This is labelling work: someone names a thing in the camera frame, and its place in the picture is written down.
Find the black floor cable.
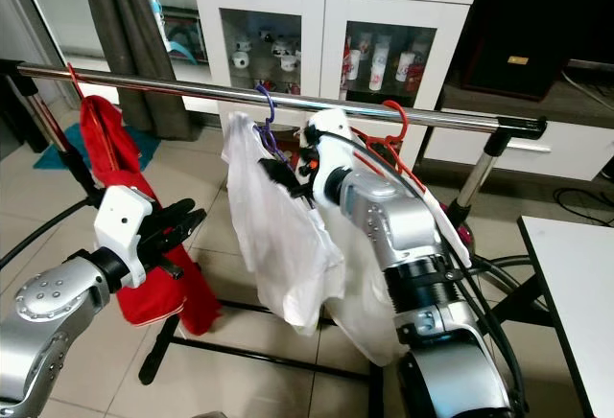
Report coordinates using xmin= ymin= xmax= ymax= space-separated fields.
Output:
xmin=552 ymin=183 xmax=614 ymax=227

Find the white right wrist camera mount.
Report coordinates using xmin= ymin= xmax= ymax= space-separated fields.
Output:
xmin=302 ymin=111 xmax=356 ymax=203

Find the white red bottle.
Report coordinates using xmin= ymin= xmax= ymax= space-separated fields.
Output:
xmin=395 ymin=45 xmax=429 ymax=92
xmin=370 ymin=39 xmax=392 ymax=89
xmin=342 ymin=39 xmax=359 ymax=89

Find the white glass-door cabinet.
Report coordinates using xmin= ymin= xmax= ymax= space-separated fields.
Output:
xmin=190 ymin=0 xmax=478 ymax=165

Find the purple plastic hanger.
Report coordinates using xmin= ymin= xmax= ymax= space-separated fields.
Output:
xmin=252 ymin=82 xmax=289 ymax=162

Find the white ceramic figurine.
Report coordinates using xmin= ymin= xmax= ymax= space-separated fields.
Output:
xmin=269 ymin=39 xmax=299 ymax=63
xmin=229 ymin=45 xmax=251 ymax=72

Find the thin red hanger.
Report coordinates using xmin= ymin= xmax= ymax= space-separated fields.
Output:
xmin=65 ymin=63 xmax=102 ymax=146

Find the thick red plastic hanger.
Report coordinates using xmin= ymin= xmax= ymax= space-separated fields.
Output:
xmin=350 ymin=100 xmax=433 ymax=194

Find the large black speaker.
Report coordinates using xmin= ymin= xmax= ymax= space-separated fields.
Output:
xmin=451 ymin=0 xmax=614 ymax=103

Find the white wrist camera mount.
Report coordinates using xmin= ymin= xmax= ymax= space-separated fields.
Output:
xmin=302 ymin=111 xmax=356 ymax=203
xmin=94 ymin=186 xmax=160 ymax=290

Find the chrome black clothes rack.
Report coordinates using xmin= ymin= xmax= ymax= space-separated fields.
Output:
xmin=0 ymin=58 xmax=548 ymax=418

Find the red garment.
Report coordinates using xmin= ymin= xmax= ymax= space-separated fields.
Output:
xmin=79 ymin=95 xmax=222 ymax=336

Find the white low drawer unit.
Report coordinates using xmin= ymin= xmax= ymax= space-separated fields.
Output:
xmin=422 ymin=106 xmax=614 ymax=182

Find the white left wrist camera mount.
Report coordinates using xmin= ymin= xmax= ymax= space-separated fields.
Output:
xmin=94 ymin=186 xmax=160 ymax=290

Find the teal floor mat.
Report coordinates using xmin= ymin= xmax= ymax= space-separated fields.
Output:
xmin=34 ymin=123 xmax=162 ymax=172

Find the grey curtain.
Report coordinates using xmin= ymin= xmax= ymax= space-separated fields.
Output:
xmin=79 ymin=0 xmax=195 ymax=143

